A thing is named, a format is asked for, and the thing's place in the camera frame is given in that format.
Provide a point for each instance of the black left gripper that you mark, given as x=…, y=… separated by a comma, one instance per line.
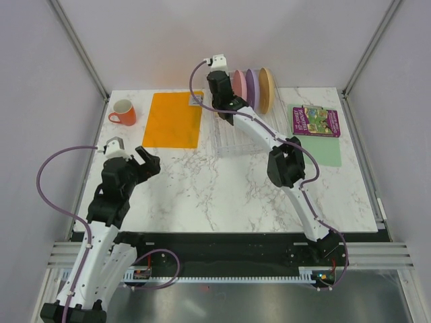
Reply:
x=152, y=165

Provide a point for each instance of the pink plate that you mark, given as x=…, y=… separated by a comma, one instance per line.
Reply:
x=239, y=84

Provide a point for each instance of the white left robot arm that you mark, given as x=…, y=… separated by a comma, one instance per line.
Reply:
x=100, y=263

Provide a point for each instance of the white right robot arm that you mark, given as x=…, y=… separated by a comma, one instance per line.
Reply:
x=285, y=166

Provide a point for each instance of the orange cutting mat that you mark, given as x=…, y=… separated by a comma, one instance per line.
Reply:
x=173, y=121

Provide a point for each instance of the orange ceramic mug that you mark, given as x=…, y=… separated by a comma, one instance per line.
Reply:
x=123, y=113

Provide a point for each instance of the purple plate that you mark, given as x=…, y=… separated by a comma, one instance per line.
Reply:
x=253, y=88

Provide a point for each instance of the purple children's book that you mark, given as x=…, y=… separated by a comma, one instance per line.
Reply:
x=315, y=122

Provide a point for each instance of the green cutting mat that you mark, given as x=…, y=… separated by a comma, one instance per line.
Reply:
x=325, y=150

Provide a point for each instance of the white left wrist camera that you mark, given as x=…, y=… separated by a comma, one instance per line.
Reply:
x=113, y=148

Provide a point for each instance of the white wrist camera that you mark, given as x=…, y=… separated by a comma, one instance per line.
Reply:
x=217, y=63
x=113, y=148

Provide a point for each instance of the clear wire dish rack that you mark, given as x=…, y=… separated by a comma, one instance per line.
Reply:
x=229, y=141

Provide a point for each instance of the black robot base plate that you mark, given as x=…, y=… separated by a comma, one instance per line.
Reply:
x=228, y=255

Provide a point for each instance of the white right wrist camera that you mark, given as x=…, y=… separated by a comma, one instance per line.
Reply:
x=217, y=63

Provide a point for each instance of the left aluminium frame post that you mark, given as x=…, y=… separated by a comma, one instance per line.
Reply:
x=78, y=47

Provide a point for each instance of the aluminium frame post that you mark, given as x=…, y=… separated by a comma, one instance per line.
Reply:
x=78, y=47
x=372, y=45

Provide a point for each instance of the white cable duct strip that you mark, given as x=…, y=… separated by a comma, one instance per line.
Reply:
x=138, y=276

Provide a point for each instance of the right aluminium frame post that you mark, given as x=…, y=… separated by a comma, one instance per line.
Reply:
x=372, y=45

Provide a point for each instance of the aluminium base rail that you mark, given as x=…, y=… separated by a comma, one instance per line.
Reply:
x=365, y=255

